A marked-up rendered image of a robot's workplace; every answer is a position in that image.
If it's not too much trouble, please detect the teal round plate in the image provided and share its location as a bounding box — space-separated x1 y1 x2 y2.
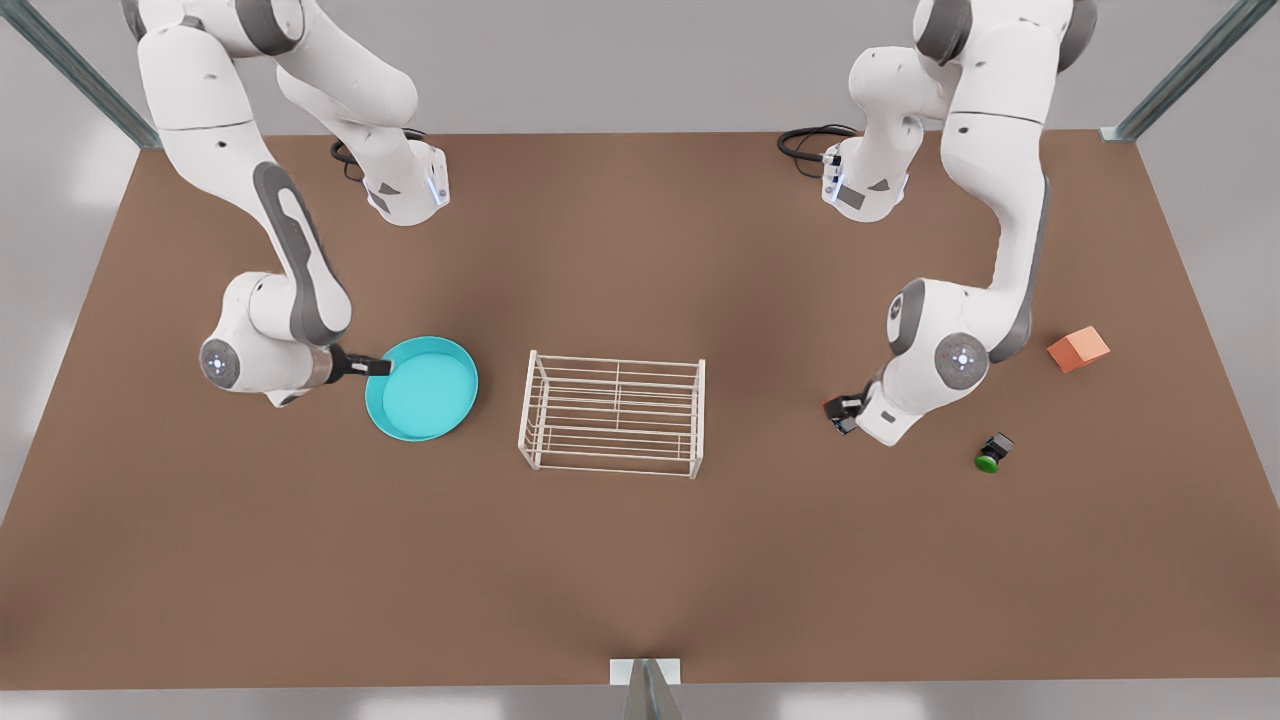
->
364 335 481 444

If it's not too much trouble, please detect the orange box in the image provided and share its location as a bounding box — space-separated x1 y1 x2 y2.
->
1046 325 1112 376

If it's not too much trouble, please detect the black cable loop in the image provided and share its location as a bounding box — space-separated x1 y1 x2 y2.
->
330 128 428 184
776 123 863 182

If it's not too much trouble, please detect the white wire shelf rack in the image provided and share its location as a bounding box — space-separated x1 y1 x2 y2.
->
516 349 708 481

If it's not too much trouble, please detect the silver frame post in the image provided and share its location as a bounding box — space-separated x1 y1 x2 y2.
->
1099 0 1280 144
0 0 163 150
609 657 684 720

